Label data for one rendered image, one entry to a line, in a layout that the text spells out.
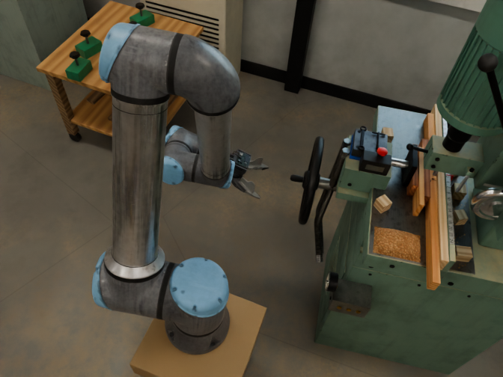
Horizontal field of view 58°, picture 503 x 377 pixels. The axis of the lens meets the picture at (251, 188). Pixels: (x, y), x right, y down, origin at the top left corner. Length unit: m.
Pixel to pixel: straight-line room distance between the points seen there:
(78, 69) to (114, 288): 1.32
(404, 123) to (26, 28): 2.09
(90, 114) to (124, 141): 1.70
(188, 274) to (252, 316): 0.34
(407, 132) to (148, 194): 0.91
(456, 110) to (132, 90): 0.73
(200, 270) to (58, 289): 1.18
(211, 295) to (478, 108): 0.76
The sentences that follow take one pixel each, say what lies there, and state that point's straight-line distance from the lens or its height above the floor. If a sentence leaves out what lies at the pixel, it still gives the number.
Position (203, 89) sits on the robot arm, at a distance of 0.87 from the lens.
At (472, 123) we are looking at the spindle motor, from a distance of 1.17.
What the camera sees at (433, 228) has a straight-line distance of 1.30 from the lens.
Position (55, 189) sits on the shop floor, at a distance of 2.57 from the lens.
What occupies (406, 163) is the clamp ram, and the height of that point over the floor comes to 0.96.
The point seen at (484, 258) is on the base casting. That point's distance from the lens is 1.50.
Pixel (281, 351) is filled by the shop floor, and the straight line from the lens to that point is 2.04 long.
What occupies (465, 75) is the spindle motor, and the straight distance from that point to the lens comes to 1.13.
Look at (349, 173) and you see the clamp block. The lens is 1.34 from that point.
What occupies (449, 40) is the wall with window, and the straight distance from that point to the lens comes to 2.73.
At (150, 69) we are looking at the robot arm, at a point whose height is 1.41.
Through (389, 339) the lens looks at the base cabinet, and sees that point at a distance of 1.92.
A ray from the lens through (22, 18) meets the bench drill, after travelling 2.85.
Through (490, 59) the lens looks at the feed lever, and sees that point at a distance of 0.97.
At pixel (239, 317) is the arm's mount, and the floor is 0.61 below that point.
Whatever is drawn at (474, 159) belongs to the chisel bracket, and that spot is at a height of 1.07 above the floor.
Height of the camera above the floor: 1.94
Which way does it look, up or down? 53 degrees down
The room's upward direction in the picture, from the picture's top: 5 degrees clockwise
